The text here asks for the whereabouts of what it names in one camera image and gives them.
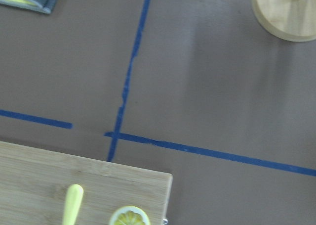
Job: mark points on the lemon slice upper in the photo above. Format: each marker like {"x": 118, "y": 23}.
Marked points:
{"x": 129, "y": 215}

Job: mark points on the yellow plastic knife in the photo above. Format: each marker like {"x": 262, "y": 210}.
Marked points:
{"x": 73, "y": 200}

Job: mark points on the bamboo cutting board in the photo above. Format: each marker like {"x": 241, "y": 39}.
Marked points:
{"x": 34, "y": 182}

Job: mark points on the wooden mug tree stand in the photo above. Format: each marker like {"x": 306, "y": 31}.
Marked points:
{"x": 291, "y": 20}

